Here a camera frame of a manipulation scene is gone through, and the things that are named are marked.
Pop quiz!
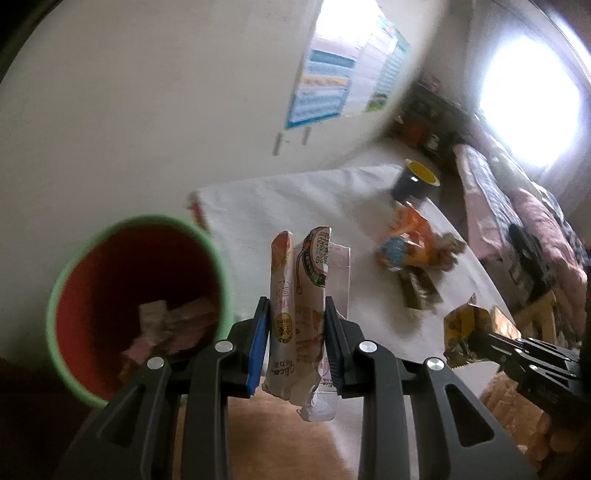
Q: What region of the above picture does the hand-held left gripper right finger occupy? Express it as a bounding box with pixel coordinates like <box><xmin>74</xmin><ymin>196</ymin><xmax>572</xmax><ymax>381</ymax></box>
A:
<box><xmin>324</xmin><ymin>296</ymin><xmax>539</xmax><ymax>480</ymax></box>

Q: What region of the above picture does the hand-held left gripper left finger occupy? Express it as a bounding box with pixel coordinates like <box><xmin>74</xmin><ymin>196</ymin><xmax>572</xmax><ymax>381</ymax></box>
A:
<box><xmin>58</xmin><ymin>296</ymin><xmax>271</xmax><ymax>480</ymax></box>

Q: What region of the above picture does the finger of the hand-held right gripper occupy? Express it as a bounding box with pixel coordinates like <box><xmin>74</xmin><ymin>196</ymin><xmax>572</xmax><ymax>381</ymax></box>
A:
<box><xmin>473</xmin><ymin>330</ymin><xmax>522</xmax><ymax>358</ymax></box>
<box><xmin>466</xmin><ymin>344</ymin><xmax>520</xmax><ymax>379</ymax></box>

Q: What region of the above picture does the small yellow packet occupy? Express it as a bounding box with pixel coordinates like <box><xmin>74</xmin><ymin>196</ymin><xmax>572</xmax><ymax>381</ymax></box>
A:
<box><xmin>443</xmin><ymin>305</ymin><xmax>492</xmax><ymax>368</ymax></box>

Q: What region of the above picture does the white pouch green label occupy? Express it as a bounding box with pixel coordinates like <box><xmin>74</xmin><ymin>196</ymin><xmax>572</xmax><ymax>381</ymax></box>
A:
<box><xmin>293</xmin><ymin>225</ymin><xmax>352</xmax><ymax>422</ymax></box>

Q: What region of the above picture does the green-rimmed red bin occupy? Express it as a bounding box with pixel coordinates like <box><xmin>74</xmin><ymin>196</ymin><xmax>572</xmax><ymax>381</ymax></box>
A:
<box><xmin>46</xmin><ymin>213</ymin><xmax>230</xmax><ymax>409</ymax></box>

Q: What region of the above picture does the shiny gold packet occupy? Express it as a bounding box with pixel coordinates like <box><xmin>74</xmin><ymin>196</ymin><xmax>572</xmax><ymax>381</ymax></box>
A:
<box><xmin>490</xmin><ymin>306</ymin><xmax>522</xmax><ymax>339</ymax></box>

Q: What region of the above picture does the wooden stool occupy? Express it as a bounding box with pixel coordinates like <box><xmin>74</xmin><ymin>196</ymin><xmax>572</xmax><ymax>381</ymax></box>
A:
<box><xmin>516</xmin><ymin>292</ymin><xmax>558</xmax><ymax>343</ymax></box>

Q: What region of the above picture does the tan plush toy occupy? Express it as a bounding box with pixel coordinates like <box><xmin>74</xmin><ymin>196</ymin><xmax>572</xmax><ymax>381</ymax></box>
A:
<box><xmin>222</xmin><ymin>373</ymin><xmax>561</xmax><ymax>480</ymax></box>

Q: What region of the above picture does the crumpled white wrapper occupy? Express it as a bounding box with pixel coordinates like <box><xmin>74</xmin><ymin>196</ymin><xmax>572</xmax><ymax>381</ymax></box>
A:
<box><xmin>137</xmin><ymin>299</ymin><xmax>219</xmax><ymax>356</ymax></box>

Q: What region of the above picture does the dark brown wrapper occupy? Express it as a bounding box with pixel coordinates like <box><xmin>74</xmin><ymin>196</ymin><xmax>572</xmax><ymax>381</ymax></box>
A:
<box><xmin>399</xmin><ymin>267</ymin><xmax>441</xmax><ymax>311</ymax></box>

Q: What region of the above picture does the black object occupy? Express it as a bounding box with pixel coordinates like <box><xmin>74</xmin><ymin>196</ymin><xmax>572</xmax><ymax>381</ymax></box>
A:
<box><xmin>508</xmin><ymin>225</ymin><xmax>557</xmax><ymax>296</ymax></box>

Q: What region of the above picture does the brown white snack wrapper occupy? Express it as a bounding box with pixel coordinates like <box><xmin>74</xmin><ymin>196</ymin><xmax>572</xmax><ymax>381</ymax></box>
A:
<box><xmin>431</xmin><ymin>233</ymin><xmax>465</xmax><ymax>273</ymax></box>

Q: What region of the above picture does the orange snack bag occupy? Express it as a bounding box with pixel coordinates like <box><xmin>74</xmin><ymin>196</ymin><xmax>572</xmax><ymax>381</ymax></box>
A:
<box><xmin>375</xmin><ymin>206</ymin><xmax>438</xmax><ymax>273</ymax></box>

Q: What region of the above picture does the plaid bed mattress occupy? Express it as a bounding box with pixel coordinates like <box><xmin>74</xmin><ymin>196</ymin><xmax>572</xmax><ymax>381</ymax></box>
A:
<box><xmin>452</xmin><ymin>143</ymin><xmax>522</xmax><ymax>259</ymax></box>

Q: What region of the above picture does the dark mug yellow inside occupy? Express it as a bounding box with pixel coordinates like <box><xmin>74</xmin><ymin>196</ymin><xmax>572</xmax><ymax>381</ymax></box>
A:
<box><xmin>392</xmin><ymin>159</ymin><xmax>440</xmax><ymax>206</ymax></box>

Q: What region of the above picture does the bright window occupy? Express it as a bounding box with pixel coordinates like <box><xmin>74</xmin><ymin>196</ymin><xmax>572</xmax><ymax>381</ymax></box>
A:
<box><xmin>478</xmin><ymin>46</ymin><xmax>583</xmax><ymax>169</ymax></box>

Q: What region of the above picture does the dark storage shelf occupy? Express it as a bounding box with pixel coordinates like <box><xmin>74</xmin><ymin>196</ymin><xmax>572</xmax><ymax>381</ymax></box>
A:
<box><xmin>402</xmin><ymin>80</ymin><xmax>467</xmax><ymax>155</ymax></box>

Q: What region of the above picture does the blue chart wall poster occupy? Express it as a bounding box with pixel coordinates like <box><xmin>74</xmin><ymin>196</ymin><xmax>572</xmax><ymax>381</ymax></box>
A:
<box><xmin>284</xmin><ymin>0</ymin><xmax>365</xmax><ymax>130</ymax></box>

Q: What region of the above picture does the teal-edged wall poster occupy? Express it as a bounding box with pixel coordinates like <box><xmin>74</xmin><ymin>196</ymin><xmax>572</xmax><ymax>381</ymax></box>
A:
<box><xmin>358</xmin><ymin>18</ymin><xmax>411</xmax><ymax>114</ymax></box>

